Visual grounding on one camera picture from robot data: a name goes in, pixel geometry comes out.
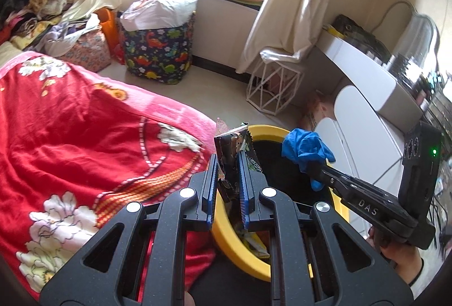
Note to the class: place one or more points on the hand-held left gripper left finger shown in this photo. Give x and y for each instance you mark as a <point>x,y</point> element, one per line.
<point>213,193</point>

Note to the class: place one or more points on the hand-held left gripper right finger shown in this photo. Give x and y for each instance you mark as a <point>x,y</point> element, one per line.
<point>243,193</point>

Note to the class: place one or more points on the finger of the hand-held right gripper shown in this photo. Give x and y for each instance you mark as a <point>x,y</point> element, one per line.
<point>330,180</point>

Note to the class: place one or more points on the black printed snack wrapper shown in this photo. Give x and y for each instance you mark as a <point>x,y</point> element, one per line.
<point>229,147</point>

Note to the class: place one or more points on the yellow round bin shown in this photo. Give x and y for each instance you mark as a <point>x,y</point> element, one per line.
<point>229,242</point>

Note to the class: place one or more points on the colourful clear snack wrapper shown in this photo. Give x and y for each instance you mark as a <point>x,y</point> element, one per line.
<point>256,246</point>

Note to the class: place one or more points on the person's right hand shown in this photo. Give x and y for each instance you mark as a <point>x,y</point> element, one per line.
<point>399,258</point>

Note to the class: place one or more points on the cardboard box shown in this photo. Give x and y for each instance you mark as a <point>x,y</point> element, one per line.
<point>317,111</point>

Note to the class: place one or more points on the white vanity desk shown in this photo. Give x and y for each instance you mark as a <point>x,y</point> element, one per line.
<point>360,115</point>

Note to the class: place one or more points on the group of cosmetic bottles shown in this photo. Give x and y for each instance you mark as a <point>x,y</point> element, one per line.
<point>436,97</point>

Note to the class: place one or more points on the dinosaur print laundry basket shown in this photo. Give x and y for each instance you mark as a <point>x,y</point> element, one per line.
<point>159,55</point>

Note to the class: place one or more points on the yellow box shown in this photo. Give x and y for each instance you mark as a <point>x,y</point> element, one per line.
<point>334,31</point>

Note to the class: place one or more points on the dark bag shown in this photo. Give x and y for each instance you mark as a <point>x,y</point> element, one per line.
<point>360,34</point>

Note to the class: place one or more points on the red floral blanket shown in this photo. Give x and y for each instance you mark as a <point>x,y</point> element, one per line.
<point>70,133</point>

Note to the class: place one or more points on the arched vanity mirror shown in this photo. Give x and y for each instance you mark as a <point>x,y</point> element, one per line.
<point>420,41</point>

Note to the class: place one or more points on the large white plastic bag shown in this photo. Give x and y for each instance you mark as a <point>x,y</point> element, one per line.
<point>159,14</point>

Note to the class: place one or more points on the pink floral bag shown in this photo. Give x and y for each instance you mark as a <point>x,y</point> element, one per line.
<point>88,51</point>

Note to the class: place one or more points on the orange bag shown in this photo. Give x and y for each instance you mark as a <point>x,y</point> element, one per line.
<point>107,30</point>

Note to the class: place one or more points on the lilac cloth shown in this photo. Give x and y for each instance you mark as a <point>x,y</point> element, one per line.
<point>63,35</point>

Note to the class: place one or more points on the brown floral quilt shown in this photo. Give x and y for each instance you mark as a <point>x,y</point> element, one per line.
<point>33,27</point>

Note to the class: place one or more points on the beige bed sheet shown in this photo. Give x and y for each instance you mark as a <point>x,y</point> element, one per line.
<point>10,51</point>

